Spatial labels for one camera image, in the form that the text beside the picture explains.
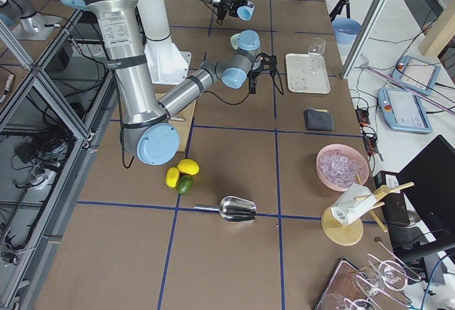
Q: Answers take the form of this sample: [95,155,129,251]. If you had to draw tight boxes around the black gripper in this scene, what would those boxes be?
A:
[248,59,264,94]
[213,0,245,18]

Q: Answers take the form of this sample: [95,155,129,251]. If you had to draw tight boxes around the light blue cup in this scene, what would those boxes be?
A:
[237,1,255,21]

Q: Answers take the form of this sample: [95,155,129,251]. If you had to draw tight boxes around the green bowl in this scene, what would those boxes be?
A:
[230,33,240,50]

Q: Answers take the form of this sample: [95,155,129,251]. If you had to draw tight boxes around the blue bowl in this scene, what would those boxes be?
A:
[332,18,362,44]

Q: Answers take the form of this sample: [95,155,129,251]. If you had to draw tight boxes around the pink bowl of ice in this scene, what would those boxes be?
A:
[316,144,370,191]

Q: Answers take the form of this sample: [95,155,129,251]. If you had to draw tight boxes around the metal ice scoop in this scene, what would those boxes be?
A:
[193,196,257,223]

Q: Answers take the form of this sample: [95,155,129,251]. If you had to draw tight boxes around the cream bear tray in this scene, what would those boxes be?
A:
[285,53,331,95]

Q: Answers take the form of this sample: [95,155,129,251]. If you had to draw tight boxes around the clear wine glass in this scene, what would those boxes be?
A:
[304,37,326,76]

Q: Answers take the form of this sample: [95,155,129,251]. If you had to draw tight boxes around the wooden cutting board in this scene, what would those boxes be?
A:
[163,100,196,153]

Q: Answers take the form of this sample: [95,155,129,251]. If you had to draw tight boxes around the yellow lemon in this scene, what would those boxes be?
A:
[177,159,200,176]
[165,167,180,188]

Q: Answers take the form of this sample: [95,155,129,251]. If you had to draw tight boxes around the green lime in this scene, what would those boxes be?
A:
[176,175,193,195]

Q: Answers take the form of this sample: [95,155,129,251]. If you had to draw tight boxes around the blue teach pendant near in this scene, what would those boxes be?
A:
[378,87,432,134]

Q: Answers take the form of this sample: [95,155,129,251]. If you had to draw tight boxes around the blue teach pendant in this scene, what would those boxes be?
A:
[378,87,432,134]
[392,55,441,95]

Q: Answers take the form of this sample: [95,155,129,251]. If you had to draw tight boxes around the blue teach pendant far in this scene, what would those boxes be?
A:
[392,55,441,95]

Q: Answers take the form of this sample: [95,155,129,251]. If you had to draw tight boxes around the wooden stand with white box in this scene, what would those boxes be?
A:
[321,182,414,246]

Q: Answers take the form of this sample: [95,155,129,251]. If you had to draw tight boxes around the black monitor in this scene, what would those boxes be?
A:
[397,135,454,262]

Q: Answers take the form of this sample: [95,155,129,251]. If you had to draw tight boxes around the upside-down glasses on tray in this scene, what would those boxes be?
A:
[313,250,422,309]

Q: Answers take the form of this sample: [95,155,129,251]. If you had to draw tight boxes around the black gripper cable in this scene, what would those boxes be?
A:
[204,52,285,105]

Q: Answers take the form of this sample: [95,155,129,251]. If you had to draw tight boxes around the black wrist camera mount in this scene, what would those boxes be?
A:
[258,53,278,77]

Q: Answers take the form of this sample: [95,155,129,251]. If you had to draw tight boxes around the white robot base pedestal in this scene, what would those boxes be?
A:
[138,0,189,85]

